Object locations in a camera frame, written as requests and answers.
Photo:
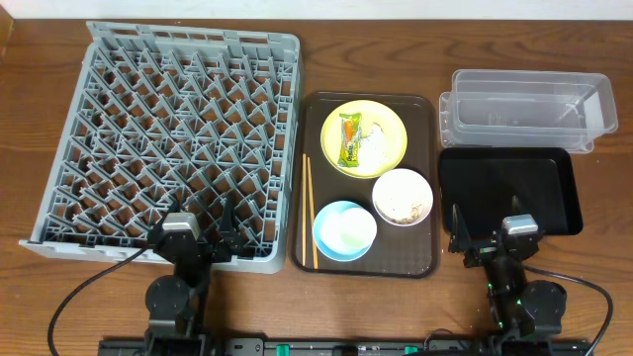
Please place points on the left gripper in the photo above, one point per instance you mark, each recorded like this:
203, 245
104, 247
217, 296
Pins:
196, 249

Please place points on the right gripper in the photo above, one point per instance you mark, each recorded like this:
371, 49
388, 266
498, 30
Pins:
490, 251

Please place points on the pink bowl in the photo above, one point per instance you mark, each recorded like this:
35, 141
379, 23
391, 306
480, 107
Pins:
402, 182

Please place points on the wooden chopstick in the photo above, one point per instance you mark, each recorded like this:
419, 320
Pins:
312, 212
304, 209

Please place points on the white cup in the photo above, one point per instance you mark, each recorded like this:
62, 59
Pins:
359, 228

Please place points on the white tissue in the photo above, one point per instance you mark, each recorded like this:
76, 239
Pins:
372, 148

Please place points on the light blue bowl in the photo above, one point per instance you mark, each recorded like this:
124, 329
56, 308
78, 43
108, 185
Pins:
327, 230

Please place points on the green snack wrapper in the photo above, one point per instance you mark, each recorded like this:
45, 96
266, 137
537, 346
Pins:
351, 132

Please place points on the rice food scraps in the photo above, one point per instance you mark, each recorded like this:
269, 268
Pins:
404, 210

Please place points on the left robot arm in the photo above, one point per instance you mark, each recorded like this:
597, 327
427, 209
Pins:
176, 302

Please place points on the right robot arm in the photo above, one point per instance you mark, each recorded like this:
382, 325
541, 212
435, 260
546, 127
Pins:
528, 313

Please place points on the black waste tray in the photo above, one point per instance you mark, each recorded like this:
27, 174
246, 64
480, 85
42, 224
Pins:
482, 181

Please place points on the grey dishwasher rack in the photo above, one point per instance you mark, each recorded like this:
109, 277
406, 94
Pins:
163, 115

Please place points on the brown serving tray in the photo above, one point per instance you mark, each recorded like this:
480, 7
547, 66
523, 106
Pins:
411, 252

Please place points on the yellow plate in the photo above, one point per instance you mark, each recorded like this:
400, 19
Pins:
372, 112

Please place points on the clear plastic bin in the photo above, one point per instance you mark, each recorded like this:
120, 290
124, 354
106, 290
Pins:
521, 108

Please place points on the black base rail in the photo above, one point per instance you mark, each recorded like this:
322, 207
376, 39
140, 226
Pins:
261, 347

